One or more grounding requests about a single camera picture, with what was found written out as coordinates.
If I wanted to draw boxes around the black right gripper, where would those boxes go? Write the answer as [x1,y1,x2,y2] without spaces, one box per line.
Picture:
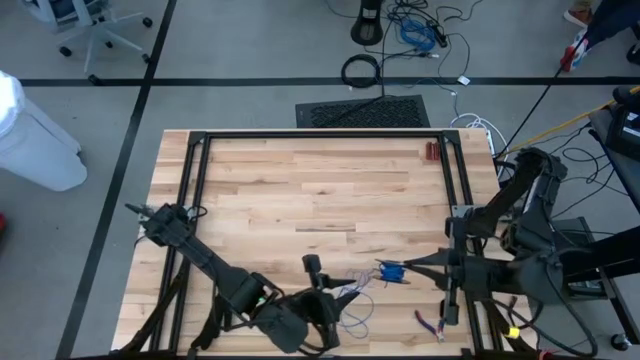
[402,218,512,327]

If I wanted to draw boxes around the white trash bin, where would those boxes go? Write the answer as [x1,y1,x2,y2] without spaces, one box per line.
[0,69,89,193]

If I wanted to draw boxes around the blue cord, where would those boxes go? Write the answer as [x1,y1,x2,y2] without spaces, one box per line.
[337,259,412,342]

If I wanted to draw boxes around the black cylindrical bin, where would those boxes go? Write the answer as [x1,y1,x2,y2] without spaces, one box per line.
[350,0,385,47]

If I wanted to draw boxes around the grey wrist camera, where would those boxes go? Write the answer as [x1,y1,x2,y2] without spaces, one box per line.
[514,249,572,307]
[254,302,309,354]

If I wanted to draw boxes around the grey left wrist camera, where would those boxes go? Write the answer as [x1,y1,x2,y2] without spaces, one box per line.
[254,302,309,354]

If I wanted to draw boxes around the white floor cable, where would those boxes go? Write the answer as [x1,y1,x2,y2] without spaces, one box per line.
[449,112,501,137]

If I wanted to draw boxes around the coiled black floor cable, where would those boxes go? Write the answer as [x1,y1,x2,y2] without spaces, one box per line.
[340,53,383,90]

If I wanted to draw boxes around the person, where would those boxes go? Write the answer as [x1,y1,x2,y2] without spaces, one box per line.
[559,0,640,74]
[563,5,595,29]

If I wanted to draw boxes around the grey side table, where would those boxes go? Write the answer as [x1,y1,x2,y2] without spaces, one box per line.
[588,107,640,214]

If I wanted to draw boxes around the white blue office chair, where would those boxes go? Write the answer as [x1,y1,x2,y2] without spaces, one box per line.
[22,0,154,85]

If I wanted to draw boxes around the black cable spool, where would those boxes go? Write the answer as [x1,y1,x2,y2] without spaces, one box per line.
[374,258,412,285]

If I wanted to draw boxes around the black side table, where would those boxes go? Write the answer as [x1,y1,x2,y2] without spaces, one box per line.
[549,215,640,346]

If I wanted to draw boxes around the tangled blue floor cable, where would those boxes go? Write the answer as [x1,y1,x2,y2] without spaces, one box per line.
[398,18,437,52]

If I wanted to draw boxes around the yellow floor cable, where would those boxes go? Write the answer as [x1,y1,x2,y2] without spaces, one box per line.
[504,85,640,154]

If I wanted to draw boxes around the black power strip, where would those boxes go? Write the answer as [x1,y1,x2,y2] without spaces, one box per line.
[427,19,449,49]

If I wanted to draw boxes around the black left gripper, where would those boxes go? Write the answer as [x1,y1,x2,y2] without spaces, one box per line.
[294,254,362,351]

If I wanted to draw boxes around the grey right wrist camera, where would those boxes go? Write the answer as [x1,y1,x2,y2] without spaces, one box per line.
[514,249,572,307]

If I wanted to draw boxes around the black slanted pole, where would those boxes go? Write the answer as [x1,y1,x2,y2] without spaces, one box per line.
[496,64,564,157]

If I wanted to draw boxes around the red blue handled pliers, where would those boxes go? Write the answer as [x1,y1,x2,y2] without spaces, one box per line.
[413,309,448,343]

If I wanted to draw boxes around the black perforated floor mat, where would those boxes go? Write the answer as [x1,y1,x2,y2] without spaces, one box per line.
[295,95,432,129]

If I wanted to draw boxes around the black equipment case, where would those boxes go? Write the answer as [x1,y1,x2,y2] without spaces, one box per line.
[606,84,640,162]

